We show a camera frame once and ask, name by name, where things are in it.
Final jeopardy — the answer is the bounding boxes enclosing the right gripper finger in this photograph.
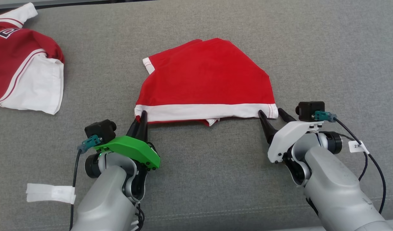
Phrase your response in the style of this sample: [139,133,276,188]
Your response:
[258,110,278,145]
[278,108,296,123]

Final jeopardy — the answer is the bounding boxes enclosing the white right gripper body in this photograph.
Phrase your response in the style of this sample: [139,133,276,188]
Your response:
[268,121,324,163]

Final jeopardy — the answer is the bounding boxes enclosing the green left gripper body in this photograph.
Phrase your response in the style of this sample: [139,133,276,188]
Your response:
[93,135,161,170]

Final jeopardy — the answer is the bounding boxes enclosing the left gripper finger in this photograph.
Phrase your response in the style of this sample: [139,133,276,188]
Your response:
[126,117,141,139]
[137,111,149,142]

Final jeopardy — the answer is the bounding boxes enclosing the red shorts white hem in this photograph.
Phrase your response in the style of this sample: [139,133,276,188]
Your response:
[134,38,278,127]

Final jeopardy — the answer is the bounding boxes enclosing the red white jersey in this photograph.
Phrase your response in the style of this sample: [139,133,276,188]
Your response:
[0,3,65,115]

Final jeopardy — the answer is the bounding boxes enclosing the black cable teal plug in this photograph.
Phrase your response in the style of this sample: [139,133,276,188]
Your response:
[69,134,101,231]
[314,111,386,214]

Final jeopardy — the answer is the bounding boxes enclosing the white marked cable label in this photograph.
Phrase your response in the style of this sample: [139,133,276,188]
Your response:
[348,140,370,155]

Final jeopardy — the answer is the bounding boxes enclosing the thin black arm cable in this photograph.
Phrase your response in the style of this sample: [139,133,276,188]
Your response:
[339,133,369,182]
[132,201,146,231]

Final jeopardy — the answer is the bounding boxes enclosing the white tape cable label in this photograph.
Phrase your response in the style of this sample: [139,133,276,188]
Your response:
[26,183,77,205]

